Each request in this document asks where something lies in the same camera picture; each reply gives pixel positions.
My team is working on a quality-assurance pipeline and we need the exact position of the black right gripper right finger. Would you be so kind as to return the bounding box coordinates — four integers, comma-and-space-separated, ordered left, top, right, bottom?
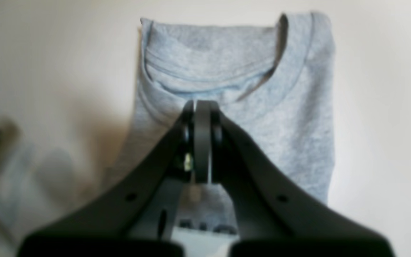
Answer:
203, 101, 394, 257

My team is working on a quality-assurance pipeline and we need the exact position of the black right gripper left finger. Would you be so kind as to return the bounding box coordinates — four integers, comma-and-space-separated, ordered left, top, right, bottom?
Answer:
17, 101, 194, 257

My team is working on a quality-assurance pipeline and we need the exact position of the grey T-shirt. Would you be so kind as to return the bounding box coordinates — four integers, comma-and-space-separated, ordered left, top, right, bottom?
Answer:
100, 11, 335, 236

